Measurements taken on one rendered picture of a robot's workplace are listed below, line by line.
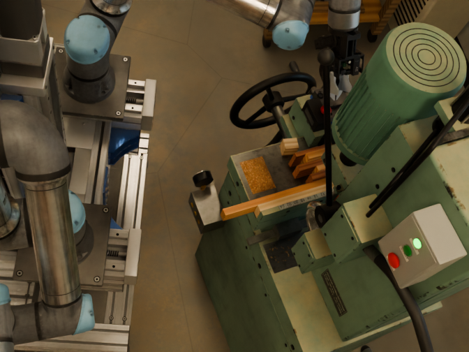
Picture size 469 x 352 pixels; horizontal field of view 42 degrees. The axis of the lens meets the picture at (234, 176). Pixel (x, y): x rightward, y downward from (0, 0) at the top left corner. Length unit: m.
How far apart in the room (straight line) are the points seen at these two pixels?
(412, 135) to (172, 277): 1.46
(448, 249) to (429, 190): 0.12
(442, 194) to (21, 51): 0.84
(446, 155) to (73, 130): 1.15
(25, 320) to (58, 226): 0.21
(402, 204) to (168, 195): 1.53
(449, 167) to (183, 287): 1.56
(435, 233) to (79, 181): 1.08
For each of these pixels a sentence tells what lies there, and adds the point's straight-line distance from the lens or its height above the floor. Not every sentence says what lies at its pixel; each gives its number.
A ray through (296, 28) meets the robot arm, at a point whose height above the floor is 1.36.
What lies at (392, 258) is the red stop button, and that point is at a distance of 1.18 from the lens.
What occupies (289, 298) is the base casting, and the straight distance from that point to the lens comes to 1.70.
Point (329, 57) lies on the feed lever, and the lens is 1.27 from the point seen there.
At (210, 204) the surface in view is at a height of 0.62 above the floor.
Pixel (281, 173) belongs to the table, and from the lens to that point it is 1.71.
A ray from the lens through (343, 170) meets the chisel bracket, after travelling 1.57.
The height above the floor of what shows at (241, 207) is 0.94.
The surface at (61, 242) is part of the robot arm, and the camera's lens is 1.18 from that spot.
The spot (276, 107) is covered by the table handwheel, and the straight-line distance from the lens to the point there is 1.90.
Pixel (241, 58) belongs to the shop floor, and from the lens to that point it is 3.02.
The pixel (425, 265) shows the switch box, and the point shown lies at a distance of 1.12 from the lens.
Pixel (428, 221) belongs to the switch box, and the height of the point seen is 1.48.
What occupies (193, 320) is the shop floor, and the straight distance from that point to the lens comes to 2.46.
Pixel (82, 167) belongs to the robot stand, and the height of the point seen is 0.73.
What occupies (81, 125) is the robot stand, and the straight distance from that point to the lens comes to 1.91.
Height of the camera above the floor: 2.39
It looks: 63 degrees down
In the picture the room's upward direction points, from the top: 23 degrees clockwise
